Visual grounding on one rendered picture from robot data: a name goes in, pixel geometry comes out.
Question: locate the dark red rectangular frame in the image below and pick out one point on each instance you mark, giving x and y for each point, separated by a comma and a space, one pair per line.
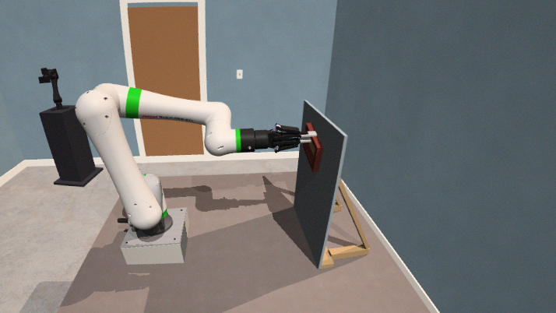
313, 150

